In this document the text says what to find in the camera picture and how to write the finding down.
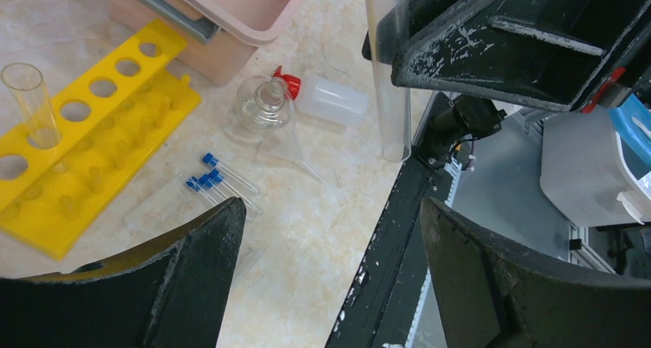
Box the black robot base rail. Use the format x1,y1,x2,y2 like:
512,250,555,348
325,91,510,348

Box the clear plastic funnel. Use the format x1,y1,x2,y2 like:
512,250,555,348
254,123,323,184

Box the yellow test tube rack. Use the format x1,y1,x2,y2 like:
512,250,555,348
1,19,201,260

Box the large clear test tube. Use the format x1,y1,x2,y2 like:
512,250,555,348
1,62,61,149

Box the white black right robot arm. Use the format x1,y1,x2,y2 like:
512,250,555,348
362,0,650,227

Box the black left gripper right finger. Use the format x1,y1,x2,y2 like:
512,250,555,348
420,197,650,347

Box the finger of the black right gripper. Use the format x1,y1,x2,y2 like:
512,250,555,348
362,0,489,65

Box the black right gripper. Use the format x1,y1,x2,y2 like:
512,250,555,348
392,0,650,112

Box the pink plastic tub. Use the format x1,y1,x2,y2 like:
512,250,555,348
107,0,302,86

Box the blue capped small tubes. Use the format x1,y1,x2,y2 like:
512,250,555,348
184,152,263,220

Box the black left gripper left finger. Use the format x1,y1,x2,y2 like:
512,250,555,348
1,197,246,347

